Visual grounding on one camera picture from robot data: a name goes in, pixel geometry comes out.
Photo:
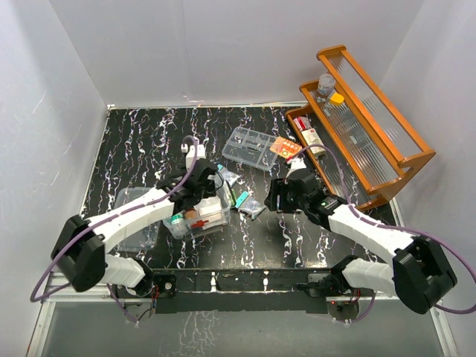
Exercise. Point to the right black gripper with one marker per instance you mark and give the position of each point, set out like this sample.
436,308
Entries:
278,188

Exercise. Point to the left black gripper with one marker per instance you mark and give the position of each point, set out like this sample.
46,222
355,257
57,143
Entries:
209,191

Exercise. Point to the white blue gauze packet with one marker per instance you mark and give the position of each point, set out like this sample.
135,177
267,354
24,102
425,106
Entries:
210,209

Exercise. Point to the orange brown medicine bottle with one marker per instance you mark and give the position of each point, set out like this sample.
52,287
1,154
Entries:
191,214

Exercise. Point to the clear first aid box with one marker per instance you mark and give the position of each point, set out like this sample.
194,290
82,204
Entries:
198,227

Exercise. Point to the dark pill blister pack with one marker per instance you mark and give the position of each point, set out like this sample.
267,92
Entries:
251,207

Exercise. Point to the green wind oil box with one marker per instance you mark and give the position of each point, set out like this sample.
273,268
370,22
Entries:
232,197

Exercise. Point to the teal bandage packet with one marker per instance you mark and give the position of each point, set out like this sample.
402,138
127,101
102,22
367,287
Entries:
241,199

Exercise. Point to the orange plaster packet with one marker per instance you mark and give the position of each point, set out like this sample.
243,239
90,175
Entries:
285,148

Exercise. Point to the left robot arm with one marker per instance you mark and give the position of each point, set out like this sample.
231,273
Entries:
82,252

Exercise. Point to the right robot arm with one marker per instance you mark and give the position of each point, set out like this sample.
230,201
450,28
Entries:
412,267

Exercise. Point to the beige medicine box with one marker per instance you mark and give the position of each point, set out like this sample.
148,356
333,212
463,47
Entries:
310,137

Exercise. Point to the red white medicine box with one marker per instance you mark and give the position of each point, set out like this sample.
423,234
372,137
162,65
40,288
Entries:
302,123

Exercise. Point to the white green capped bottle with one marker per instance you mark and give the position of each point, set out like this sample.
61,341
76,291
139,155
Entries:
175,224

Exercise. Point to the clear compartment organizer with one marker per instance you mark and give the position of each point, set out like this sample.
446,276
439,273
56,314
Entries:
250,147

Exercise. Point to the orange wooden shelf rack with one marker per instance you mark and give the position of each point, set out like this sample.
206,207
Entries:
381,150

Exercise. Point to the yellow capped bottle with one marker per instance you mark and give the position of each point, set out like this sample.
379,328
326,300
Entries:
336,99

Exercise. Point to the clear jar on shelf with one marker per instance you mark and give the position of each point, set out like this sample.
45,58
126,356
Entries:
326,85

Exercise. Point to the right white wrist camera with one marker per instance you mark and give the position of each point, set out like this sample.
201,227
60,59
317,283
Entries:
295,164

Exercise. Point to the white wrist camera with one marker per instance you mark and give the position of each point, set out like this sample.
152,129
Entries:
295,164
191,151

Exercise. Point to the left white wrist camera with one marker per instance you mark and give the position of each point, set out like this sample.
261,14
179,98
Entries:
191,151

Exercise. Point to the clear box lid with handle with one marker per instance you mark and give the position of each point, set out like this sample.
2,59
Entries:
139,238

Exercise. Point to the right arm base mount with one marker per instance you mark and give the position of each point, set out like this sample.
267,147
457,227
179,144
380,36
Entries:
351,274

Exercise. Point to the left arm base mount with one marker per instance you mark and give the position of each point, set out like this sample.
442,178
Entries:
156,286

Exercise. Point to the metal frame rail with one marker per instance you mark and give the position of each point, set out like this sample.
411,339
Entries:
414,266

